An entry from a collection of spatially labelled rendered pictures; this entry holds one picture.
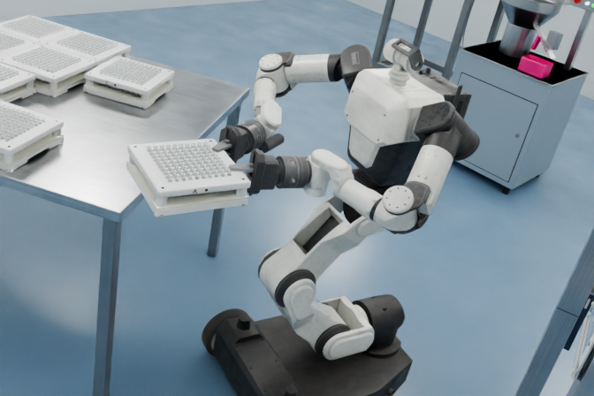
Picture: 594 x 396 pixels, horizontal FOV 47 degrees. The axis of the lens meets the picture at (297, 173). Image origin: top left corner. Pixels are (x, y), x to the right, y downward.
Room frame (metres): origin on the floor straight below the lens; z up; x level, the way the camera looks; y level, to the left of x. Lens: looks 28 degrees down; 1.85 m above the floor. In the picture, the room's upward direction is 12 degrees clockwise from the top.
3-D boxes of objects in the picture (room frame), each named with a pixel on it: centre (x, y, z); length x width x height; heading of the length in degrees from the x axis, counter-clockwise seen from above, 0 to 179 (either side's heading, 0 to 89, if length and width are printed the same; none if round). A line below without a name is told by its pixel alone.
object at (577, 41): (4.17, -1.50, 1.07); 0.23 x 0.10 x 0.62; 52
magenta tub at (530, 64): (3.94, -1.24, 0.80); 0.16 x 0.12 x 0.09; 52
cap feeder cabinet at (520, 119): (4.18, -1.24, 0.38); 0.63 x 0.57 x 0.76; 52
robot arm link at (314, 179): (1.65, -0.03, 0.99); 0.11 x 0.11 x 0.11; 27
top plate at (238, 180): (1.52, 0.28, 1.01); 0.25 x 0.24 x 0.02; 35
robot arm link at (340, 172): (1.63, -0.09, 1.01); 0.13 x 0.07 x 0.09; 53
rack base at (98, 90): (2.32, 0.68, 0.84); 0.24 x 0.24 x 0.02; 82
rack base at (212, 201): (1.52, 0.28, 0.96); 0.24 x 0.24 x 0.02; 35
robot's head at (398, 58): (1.89, -0.23, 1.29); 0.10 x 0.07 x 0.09; 35
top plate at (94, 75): (2.32, 0.68, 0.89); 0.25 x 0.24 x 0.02; 172
